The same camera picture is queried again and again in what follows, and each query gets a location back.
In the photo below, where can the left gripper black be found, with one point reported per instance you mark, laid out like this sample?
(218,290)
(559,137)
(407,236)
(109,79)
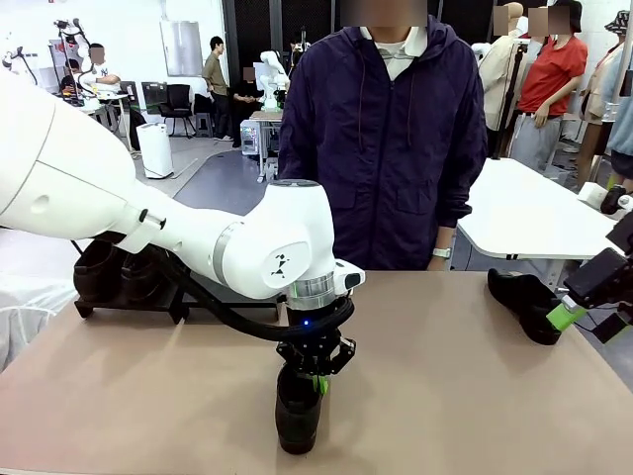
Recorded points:
(314,352)

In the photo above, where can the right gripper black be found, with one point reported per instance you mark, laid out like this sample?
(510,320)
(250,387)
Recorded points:
(593,279)

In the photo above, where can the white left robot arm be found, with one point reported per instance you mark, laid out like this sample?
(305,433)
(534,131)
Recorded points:
(148,218)

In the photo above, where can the person's left forearm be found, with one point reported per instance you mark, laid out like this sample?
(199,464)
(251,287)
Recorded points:
(445,238)

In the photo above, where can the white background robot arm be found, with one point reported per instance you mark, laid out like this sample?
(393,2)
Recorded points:
(272,69)

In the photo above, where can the black shoe stand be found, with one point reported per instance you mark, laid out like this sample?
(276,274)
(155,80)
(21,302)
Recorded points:
(128,311)

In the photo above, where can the person's left hand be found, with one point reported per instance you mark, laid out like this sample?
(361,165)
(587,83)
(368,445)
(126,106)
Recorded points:
(438,265)

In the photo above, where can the white folding table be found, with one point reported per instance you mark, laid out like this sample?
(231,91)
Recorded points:
(524,213)

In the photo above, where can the white wristwatch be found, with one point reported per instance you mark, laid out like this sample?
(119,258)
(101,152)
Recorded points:
(441,253)

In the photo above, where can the light blue hanging garment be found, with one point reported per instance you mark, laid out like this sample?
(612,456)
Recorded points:
(624,123)

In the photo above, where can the person in purple jacket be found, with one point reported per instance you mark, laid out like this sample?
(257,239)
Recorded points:
(395,148)

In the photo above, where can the background table with computer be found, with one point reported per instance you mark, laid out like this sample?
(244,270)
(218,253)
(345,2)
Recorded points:
(262,119)

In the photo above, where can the black tripod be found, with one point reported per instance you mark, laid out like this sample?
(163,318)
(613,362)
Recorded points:
(514,89)

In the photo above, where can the white air purifier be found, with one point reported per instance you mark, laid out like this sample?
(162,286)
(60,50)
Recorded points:
(154,148)

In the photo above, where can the mannequin in beige jacket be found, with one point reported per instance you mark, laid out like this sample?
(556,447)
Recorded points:
(497,74)

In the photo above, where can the seated person in black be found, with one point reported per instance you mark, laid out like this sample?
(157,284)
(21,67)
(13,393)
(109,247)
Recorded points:
(247,96)

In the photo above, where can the black office chair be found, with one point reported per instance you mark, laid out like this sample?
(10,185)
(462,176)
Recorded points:
(178,101)

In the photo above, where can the white plastic bag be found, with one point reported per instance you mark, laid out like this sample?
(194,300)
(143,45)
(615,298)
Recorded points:
(25,316)

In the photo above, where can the standing person in olive shirt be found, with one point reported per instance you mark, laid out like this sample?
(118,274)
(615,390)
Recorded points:
(215,74)

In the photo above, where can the black monitor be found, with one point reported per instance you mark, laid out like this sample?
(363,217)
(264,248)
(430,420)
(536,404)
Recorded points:
(153,94)

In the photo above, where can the seated person in white shirt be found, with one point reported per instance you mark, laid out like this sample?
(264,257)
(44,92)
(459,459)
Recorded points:
(101,76)

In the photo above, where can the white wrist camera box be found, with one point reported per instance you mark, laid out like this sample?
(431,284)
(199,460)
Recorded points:
(351,277)

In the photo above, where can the grey wall panel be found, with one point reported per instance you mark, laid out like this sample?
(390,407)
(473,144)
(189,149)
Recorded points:
(182,49)

